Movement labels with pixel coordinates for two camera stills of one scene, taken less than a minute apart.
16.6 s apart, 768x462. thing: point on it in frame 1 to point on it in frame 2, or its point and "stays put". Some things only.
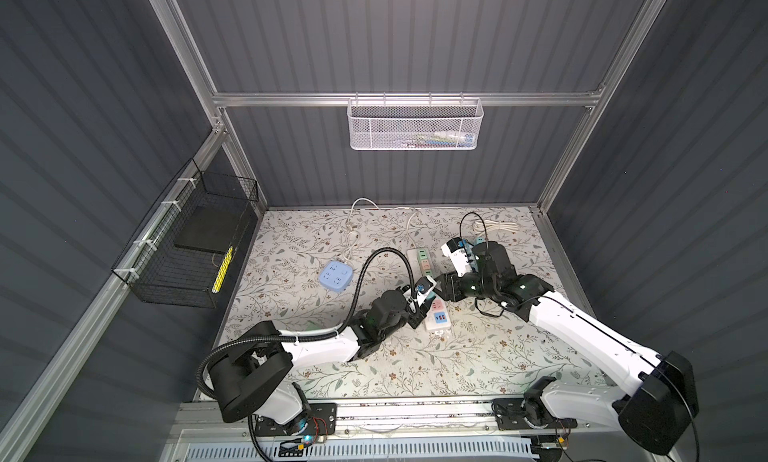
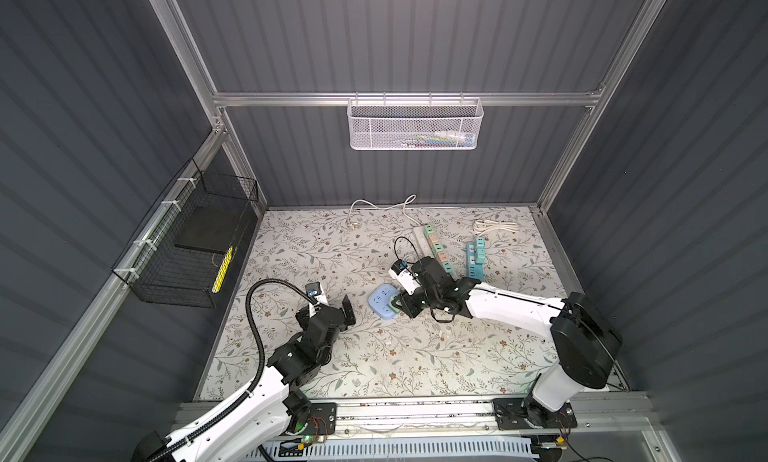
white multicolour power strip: x=436 y=316 to x=430 y=246
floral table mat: x=314 y=269 stays put
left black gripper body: x=413 y=318 to x=348 y=318
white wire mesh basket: x=415 y=123 stays put
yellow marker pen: x=218 y=281 stays put
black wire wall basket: x=184 y=253 stays put
